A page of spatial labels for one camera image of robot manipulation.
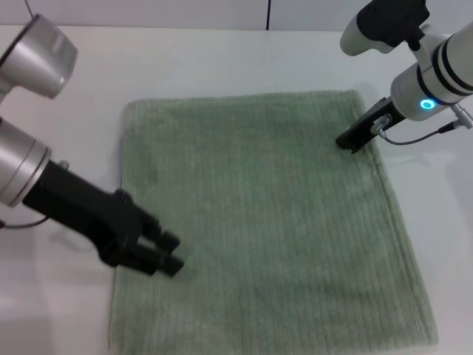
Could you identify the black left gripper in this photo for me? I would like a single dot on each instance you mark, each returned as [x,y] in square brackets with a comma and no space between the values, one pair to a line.
[92,214]

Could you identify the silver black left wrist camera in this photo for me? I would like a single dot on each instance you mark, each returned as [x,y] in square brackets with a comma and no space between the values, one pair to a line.
[37,63]

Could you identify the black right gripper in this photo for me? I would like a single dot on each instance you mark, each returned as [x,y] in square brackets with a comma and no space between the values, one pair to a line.
[380,118]

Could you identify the green ribbed towel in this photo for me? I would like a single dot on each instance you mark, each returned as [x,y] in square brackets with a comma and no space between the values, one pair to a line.
[273,222]

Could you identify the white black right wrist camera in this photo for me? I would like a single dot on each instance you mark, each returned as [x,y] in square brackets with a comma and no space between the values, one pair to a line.
[384,22]

